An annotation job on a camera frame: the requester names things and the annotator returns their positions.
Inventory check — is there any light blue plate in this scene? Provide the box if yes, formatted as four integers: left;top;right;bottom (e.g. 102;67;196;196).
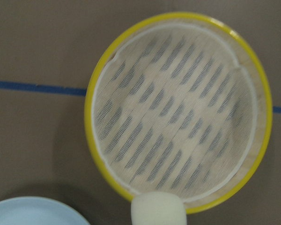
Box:
0;196;89;225

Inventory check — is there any yellow bamboo steamer basket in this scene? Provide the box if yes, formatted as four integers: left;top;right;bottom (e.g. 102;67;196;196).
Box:
84;12;273;213

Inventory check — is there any white steamed bun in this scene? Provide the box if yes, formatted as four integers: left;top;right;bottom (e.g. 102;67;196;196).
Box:
131;192;187;225

